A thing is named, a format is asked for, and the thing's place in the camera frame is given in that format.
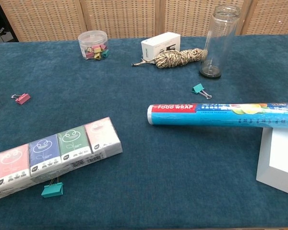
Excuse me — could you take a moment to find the large teal binder clip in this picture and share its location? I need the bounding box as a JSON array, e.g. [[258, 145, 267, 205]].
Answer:
[[41, 176, 64, 198]]

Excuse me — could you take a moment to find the blue tablecloth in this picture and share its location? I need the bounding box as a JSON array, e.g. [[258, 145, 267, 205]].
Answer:
[[0, 34, 288, 230]]

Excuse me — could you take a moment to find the wicker screen panel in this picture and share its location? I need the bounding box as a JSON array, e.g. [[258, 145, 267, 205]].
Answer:
[[240, 0, 288, 36], [0, 0, 87, 43], [79, 0, 162, 39], [155, 0, 252, 37]]

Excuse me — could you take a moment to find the clear plastic round jar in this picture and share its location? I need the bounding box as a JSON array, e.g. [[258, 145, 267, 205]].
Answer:
[[77, 30, 109, 61]]

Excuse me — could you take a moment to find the beige black rope bundle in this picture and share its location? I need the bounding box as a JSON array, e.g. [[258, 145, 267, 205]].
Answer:
[[132, 47, 208, 69]]

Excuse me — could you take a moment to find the large white box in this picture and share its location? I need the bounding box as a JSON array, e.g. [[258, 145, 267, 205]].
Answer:
[[255, 128, 288, 198]]

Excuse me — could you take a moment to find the blue food wrap roll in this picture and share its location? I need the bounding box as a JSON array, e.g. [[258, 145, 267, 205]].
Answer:
[[147, 102, 288, 130]]

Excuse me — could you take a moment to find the multicolour tissue pack bundle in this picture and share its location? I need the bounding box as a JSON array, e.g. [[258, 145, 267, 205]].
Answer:
[[0, 116, 123, 202]]

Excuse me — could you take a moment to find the tall clear glass bottle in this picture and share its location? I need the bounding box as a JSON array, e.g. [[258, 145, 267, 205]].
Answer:
[[198, 3, 242, 80]]

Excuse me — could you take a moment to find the small white cardboard box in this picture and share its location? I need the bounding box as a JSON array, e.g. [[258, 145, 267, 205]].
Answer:
[[140, 32, 181, 64]]

